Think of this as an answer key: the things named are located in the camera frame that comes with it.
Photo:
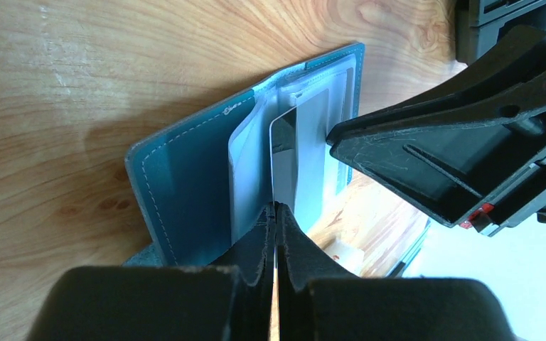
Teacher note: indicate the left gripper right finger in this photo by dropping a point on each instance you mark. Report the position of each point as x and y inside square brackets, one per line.
[321, 300]

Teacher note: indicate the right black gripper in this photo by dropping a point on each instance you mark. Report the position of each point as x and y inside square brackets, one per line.
[511, 36]

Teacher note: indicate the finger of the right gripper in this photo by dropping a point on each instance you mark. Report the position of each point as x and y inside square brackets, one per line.
[432, 149]

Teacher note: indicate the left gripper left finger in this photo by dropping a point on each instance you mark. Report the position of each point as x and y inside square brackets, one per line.
[229, 299]

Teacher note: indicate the blue leather card holder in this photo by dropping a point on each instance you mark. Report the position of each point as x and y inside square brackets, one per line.
[201, 182]

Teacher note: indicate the thin white card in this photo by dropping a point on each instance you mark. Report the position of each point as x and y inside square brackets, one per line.
[283, 156]

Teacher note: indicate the white pink sponge packet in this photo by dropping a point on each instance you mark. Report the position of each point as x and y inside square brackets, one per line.
[349, 257]

